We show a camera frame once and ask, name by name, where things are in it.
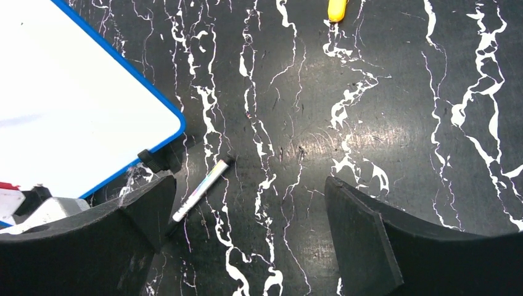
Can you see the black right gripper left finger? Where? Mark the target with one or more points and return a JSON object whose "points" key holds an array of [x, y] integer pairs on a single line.
{"points": [[106, 250]]}

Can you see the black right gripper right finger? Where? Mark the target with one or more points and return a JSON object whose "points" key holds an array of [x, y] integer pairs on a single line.
{"points": [[382, 250]]}

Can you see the white marker pen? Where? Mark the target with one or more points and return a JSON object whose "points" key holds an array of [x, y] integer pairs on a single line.
{"points": [[209, 180]]}

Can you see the blue framed whiteboard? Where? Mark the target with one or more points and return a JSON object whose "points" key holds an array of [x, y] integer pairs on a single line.
{"points": [[75, 114]]}

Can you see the yellow handled screwdriver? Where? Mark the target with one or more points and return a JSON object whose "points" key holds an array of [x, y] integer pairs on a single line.
{"points": [[336, 10]]}

